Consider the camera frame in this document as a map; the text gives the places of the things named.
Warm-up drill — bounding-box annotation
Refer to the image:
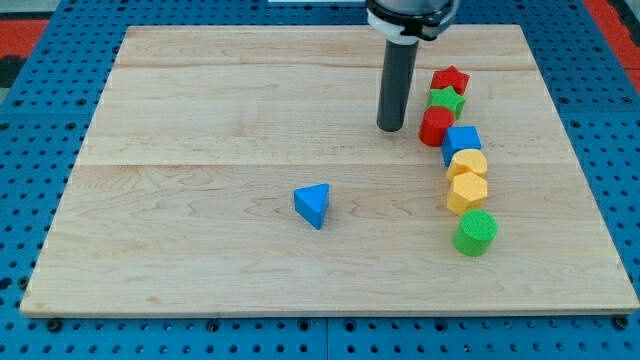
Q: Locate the green star block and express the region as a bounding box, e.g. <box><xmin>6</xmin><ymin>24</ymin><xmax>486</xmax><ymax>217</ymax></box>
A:
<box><xmin>426</xmin><ymin>86</ymin><xmax>466</xmax><ymax>120</ymax></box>

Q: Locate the light wooden board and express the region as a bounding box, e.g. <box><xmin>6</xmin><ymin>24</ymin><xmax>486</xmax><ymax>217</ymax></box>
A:
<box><xmin>21</xmin><ymin>25</ymin><xmax>639</xmax><ymax>318</ymax></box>

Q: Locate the blue triangle block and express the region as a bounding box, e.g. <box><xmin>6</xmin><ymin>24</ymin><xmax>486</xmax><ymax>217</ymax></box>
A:
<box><xmin>293</xmin><ymin>183</ymin><xmax>330</xmax><ymax>230</ymax></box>

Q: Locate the blue cube block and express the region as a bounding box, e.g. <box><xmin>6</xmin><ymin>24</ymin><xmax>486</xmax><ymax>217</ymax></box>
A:
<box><xmin>441</xmin><ymin>126</ymin><xmax>482</xmax><ymax>166</ymax></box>

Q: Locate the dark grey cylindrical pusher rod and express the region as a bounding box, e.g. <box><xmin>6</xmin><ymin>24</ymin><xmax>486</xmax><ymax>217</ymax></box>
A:
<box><xmin>377</xmin><ymin>40</ymin><xmax>418</xmax><ymax>132</ymax></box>

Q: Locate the yellow pac-man shaped block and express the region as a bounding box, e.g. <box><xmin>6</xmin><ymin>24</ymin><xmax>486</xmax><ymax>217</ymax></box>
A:
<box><xmin>446</xmin><ymin>149</ymin><xmax>488</xmax><ymax>180</ymax></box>

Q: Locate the yellow hexagon block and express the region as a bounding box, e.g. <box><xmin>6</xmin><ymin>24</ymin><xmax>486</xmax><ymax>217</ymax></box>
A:
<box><xmin>446</xmin><ymin>172</ymin><xmax>488</xmax><ymax>216</ymax></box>

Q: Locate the red star block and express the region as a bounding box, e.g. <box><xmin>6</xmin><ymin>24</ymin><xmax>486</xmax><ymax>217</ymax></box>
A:
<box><xmin>430</xmin><ymin>65</ymin><xmax>470</xmax><ymax>95</ymax></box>

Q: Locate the red cylinder block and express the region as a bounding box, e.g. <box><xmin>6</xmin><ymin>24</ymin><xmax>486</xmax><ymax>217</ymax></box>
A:
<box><xmin>419</xmin><ymin>106</ymin><xmax>455</xmax><ymax>147</ymax></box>

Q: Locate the green cylinder block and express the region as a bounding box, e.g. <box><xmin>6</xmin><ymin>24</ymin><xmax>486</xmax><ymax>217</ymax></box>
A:
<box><xmin>452</xmin><ymin>209</ymin><xmax>499</xmax><ymax>257</ymax></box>

